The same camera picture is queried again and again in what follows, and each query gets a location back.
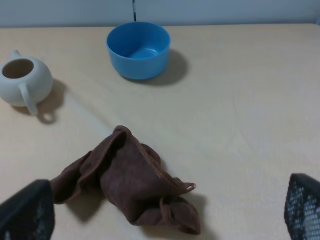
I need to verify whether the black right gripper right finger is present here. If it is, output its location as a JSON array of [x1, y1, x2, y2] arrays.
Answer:
[[284, 173, 320, 240]]

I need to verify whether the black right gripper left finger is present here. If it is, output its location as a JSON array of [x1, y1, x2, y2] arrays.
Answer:
[[0, 179, 55, 240]]

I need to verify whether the white ceramic teapot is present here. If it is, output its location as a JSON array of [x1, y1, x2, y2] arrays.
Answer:
[[0, 50, 54, 116]]

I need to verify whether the brown crumpled cloth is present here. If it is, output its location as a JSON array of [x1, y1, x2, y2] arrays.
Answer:
[[50, 125, 201, 235]]

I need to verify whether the blue plastic bowl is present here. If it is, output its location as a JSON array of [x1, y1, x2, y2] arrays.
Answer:
[[106, 21, 171, 81]]

